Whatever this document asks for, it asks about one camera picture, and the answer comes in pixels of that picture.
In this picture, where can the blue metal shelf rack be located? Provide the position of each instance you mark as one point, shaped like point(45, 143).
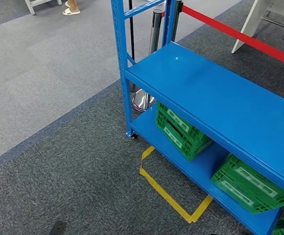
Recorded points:
point(217, 103)

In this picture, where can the black pole floor stand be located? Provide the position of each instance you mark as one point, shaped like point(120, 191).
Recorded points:
point(131, 32)

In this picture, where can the person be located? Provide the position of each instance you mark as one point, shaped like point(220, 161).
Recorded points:
point(72, 9)

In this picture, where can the red barrier belt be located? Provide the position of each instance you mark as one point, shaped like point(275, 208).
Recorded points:
point(242, 37)

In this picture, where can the black robot foot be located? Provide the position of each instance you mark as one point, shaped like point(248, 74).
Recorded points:
point(58, 228)

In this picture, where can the white desk with crossbar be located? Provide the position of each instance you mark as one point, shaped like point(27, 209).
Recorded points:
point(249, 22)

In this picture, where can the white metal table leg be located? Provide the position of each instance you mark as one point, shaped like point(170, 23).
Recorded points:
point(34, 6)

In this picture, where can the chrome stanchion post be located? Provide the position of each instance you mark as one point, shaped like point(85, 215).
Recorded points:
point(148, 65)
point(177, 19)

